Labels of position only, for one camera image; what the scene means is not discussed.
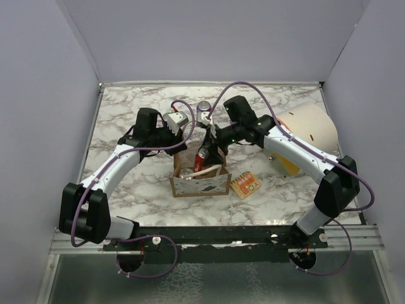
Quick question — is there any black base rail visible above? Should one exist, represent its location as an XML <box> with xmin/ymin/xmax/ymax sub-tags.
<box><xmin>103</xmin><ymin>225</ymin><xmax>327</xmax><ymax>264</ymax></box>

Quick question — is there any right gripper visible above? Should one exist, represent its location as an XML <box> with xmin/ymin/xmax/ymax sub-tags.
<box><xmin>201</xmin><ymin>122</ymin><xmax>244</xmax><ymax>165</ymax></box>

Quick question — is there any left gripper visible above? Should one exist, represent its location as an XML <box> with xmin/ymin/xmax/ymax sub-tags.
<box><xmin>150</xmin><ymin>121</ymin><xmax>187</xmax><ymax>156</ymax></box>

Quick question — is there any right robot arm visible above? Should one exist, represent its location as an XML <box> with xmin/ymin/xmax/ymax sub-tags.
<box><xmin>197</xmin><ymin>96</ymin><xmax>360</xmax><ymax>248</ymax></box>

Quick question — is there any red cola can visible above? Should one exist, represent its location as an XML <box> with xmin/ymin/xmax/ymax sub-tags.
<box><xmin>194</xmin><ymin>147</ymin><xmax>209</xmax><ymax>172</ymax></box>
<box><xmin>178</xmin><ymin>168</ymin><xmax>194</xmax><ymax>180</ymax></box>

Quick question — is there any purple cable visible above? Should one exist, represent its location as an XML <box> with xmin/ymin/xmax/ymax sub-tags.
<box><xmin>70</xmin><ymin>99</ymin><xmax>194</xmax><ymax>248</ymax></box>
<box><xmin>207</xmin><ymin>81</ymin><xmax>375</xmax><ymax>212</ymax></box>

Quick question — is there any orange spiral notebook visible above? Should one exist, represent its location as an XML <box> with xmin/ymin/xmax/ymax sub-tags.
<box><xmin>231</xmin><ymin>171</ymin><xmax>261</xmax><ymax>200</ymax></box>

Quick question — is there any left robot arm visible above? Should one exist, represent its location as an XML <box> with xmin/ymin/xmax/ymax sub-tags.
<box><xmin>59</xmin><ymin>108</ymin><xmax>189</xmax><ymax>250</ymax></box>

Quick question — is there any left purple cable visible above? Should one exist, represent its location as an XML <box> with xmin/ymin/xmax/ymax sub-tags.
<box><xmin>70</xmin><ymin>99</ymin><xmax>194</xmax><ymax>248</ymax></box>

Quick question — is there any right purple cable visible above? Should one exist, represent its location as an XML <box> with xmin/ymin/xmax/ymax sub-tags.
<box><xmin>207</xmin><ymin>81</ymin><xmax>375</xmax><ymax>212</ymax></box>

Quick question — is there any round cabinet toy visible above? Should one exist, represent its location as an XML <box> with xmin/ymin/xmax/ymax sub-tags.
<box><xmin>264</xmin><ymin>103</ymin><xmax>338</xmax><ymax>182</ymax></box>

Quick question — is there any purple soda can middle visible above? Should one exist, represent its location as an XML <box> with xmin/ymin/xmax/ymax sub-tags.
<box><xmin>196</xmin><ymin>100</ymin><xmax>211</xmax><ymax>128</ymax></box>

